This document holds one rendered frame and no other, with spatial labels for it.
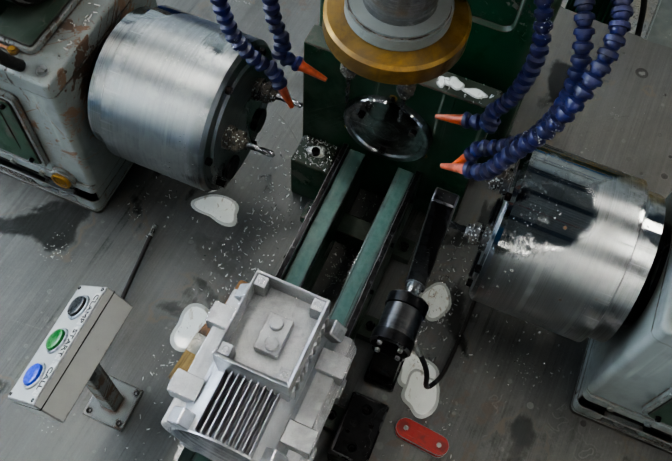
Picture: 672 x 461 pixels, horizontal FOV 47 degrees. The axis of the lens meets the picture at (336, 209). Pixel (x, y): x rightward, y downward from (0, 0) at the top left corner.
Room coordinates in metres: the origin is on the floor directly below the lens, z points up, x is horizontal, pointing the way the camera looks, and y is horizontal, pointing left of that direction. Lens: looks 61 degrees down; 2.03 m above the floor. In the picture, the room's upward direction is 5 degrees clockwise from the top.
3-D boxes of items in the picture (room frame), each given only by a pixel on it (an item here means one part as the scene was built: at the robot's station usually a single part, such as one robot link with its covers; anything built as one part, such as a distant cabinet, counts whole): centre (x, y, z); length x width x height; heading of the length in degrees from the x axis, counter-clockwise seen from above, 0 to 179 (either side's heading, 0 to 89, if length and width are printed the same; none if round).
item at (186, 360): (0.43, 0.18, 0.80); 0.21 x 0.05 x 0.01; 157
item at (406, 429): (0.29, -0.17, 0.81); 0.09 x 0.03 x 0.02; 67
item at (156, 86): (0.74, 0.30, 1.04); 0.37 x 0.25 x 0.25; 72
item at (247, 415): (0.29, 0.08, 1.02); 0.20 x 0.19 x 0.19; 161
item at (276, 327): (0.32, 0.06, 1.11); 0.12 x 0.11 x 0.07; 161
